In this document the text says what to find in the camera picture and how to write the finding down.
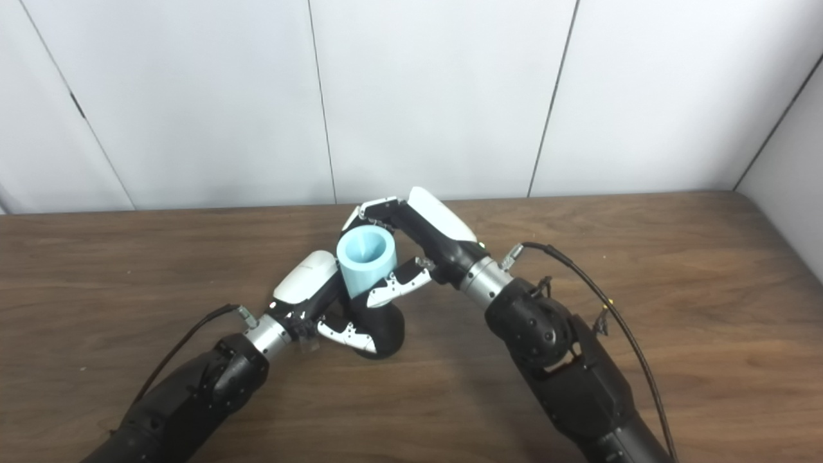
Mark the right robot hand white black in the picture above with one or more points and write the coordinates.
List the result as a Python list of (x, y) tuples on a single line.
[(437, 235)]

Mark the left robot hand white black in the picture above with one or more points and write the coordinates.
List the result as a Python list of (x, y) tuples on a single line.
[(308, 280)]

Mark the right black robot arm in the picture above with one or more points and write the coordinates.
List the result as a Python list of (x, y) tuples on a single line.
[(566, 366)]

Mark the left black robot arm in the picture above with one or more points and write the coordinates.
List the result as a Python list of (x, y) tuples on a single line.
[(186, 405)]

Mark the black nozzle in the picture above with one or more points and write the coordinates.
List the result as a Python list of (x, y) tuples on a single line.
[(386, 328)]

